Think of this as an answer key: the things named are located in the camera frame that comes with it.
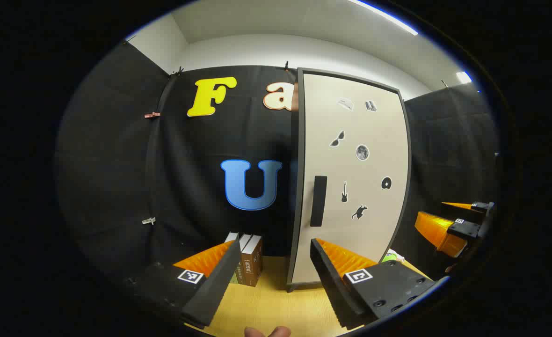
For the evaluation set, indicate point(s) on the white cloth clip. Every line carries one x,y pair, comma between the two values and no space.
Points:
148,221

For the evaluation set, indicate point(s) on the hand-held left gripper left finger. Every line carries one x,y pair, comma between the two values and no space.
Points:
220,285

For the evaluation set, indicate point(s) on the green and white plush toy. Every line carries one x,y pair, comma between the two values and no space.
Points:
390,256

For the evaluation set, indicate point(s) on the beige cabinet door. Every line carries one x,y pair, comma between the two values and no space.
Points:
374,140

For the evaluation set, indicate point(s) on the green and white book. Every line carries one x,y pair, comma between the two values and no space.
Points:
231,236

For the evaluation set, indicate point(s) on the thick brown book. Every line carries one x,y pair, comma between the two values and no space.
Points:
252,262

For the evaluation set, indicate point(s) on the black backdrop cloth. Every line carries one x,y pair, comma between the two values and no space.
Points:
117,164

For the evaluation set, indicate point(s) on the slim brown book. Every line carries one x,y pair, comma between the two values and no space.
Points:
244,241

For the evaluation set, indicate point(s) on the small ceiling light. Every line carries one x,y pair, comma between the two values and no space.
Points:
464,77

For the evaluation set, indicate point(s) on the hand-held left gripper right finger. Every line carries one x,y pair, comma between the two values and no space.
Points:
332,285

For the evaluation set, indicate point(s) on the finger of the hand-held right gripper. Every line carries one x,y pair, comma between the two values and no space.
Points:
463,229
463,213

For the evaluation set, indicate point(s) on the red cloth clip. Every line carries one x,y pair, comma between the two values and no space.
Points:
152,115

